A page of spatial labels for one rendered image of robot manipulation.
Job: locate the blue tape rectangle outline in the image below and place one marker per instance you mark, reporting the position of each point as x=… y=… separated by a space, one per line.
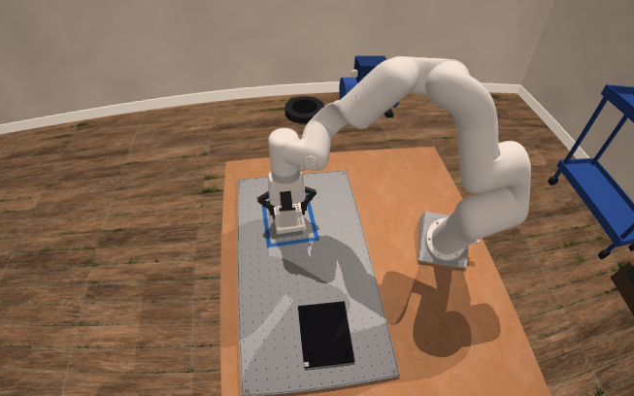
x=267 y=233

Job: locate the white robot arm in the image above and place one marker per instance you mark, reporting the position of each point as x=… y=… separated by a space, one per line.
x=485 y=164

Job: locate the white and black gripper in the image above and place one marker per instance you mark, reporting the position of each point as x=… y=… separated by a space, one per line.
x=298 y=190

